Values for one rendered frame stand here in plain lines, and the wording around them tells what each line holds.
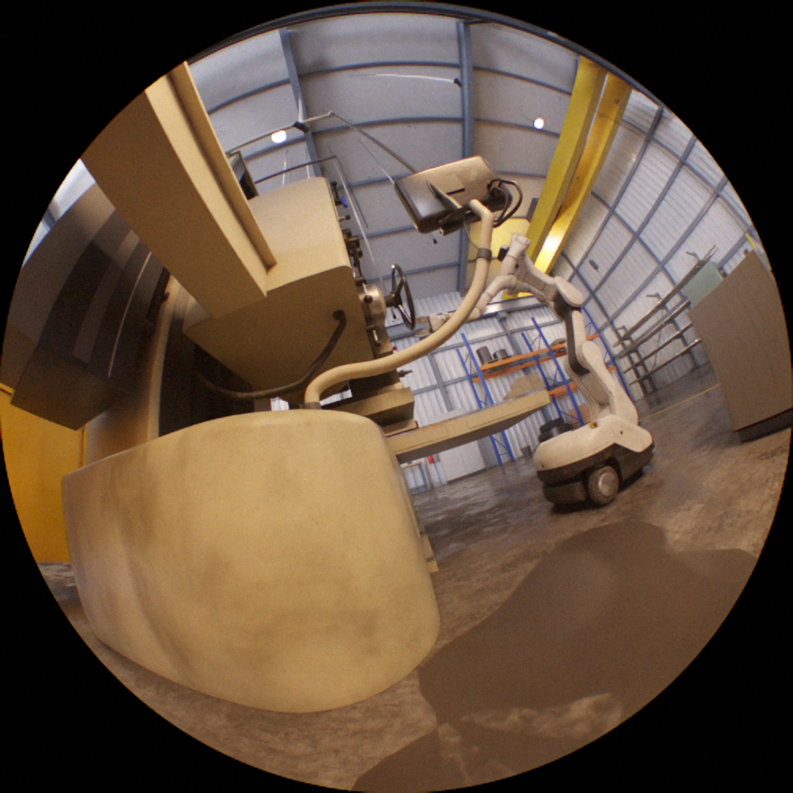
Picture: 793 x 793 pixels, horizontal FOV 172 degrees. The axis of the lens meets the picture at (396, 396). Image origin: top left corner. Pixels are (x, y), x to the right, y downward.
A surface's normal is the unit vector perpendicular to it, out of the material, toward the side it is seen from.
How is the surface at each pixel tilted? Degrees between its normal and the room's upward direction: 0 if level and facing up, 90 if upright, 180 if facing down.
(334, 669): 90
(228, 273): 180
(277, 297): 180
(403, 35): 169
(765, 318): 90
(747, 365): 90
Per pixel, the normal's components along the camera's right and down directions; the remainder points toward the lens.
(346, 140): 0.26, 0.83
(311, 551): 0.54, -0.42
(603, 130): -0.96, 0.28
